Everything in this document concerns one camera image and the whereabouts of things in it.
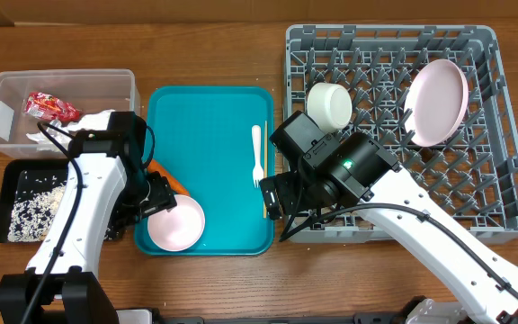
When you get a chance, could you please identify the orange carrot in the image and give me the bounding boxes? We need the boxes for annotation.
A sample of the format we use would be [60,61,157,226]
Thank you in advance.
[147,160,190,196]

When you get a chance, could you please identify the white plastic fork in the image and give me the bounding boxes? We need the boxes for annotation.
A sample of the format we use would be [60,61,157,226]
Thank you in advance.
[251,125,264,188]

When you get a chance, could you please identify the pink bowl with food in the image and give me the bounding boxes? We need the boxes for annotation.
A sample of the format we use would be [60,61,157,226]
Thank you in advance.
[147,194,206,252]

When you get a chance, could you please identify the small white plate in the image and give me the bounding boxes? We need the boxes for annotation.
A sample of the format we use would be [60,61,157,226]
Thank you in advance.
[307,83,353,133]

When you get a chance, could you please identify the white tissue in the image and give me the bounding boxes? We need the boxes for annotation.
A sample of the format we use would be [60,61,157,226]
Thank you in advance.
[25,119,76,154]
[67,110,114,132]

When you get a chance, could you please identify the red snack wrapper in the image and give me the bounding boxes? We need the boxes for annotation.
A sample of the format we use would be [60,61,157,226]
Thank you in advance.
[23,92,82,122]

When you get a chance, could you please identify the large white plate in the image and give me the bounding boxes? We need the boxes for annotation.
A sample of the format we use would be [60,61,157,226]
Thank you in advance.
[404,59,469,147]

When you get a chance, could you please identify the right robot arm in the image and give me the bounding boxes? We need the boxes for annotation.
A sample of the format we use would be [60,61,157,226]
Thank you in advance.
[259,112,518,323]

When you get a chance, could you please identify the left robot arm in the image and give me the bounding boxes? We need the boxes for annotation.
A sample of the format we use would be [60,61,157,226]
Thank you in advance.
[0,111,177,324]

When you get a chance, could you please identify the grey dishwasher rack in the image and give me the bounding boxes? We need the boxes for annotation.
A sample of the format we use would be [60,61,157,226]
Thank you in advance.
[283,24,518,244]

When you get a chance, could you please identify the wooden chopstick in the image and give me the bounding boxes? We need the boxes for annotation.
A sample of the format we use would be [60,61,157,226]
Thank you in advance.
[263,120,268,219]

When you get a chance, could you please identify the teal serving tray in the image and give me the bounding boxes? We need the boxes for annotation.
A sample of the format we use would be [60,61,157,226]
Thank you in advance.
[146,85,274,257]

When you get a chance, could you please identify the black tray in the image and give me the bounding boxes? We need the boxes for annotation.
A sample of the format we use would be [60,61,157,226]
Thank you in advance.
[0,159,68,243]

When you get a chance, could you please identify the rice and peanuts pile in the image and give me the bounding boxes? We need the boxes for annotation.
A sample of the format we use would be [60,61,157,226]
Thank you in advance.
[7,170,67,243]

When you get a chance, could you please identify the clear plastic bin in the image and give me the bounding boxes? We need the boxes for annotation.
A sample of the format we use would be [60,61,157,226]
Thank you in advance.
[0,68,141,159]

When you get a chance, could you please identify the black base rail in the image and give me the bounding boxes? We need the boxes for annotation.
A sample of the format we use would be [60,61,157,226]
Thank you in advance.
[116,309,406,324]

